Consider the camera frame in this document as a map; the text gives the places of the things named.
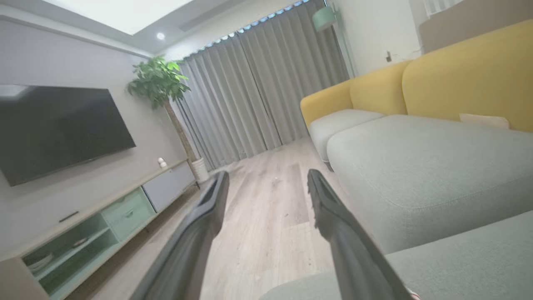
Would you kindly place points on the long grey sofa seat cushion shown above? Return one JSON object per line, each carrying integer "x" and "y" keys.
{"x": 416, "y": 175}

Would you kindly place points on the small white security camera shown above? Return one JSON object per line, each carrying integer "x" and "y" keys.
{"x": 162, "y": 162}

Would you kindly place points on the narrow yellow sofa back cushion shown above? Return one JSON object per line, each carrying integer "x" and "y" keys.
{"x": 374, "y": 89}

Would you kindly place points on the beige paper tag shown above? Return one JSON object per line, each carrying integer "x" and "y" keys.
{"x": 483, "y": 121}

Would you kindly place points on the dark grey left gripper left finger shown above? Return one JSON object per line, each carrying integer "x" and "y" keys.
{"x": 195, "y": 241}

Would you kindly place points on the white vertical window blind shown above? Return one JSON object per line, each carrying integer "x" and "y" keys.
{"x": 441, "y": 6}

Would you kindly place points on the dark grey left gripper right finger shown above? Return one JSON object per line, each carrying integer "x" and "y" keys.
{"x": 354, "y": 254}

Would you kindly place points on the grey and mint TV cabinet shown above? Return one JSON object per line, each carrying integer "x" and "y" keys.
{"x": 129, "y": 212}

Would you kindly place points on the black flat television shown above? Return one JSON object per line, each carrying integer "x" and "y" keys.
{"x": 58, "y": 129}

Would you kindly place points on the yellow sofa armrest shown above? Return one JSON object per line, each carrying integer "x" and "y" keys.
{"x": 325, "y": 102}

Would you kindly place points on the mint green floor lamp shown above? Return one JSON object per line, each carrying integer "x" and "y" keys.
{"x": 324, "y": 18}

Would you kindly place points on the black remote control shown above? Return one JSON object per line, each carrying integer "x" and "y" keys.
{"x": 68, "y": 216}

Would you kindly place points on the short grey sofa seat cushion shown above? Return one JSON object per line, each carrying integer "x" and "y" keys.
{"x": 337, "y": 125}

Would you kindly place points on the white ribbed plant pot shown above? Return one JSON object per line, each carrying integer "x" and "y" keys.
{"x": 200, "y": 170}

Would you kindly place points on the round ceiling spotlight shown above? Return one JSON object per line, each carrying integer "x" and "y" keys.
{"x": 160, "y": 36}

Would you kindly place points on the stacked white bowls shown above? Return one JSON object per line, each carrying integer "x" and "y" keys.
{"x": 40, "y": 262}

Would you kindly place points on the wide yellow sofa back cushion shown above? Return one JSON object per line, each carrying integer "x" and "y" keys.
{"x": 466, "y": 75}

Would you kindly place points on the wall socket with plug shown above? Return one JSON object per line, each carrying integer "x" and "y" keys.
{"x": 389, "y": 56}

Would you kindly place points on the indoor tree with braided trunk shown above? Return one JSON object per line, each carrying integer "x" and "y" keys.
{"x": 156, "y": 79}

